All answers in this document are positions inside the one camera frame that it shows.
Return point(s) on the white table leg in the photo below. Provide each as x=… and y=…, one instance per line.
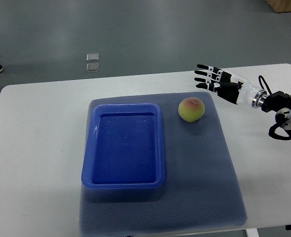
x=252, y=232

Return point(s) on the grey blue textured mat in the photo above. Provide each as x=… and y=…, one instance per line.
x=200, y=189

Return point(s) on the blue plastic tray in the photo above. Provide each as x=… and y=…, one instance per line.
x=124, y=148

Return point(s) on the upper metal floor plate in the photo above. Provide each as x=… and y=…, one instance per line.
x=91, y=57

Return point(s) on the green red peach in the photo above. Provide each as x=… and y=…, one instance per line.
x=191, y=109

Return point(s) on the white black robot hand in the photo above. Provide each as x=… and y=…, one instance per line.
x=228, y=86

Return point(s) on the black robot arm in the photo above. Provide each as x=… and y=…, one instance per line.
x=280, y=103

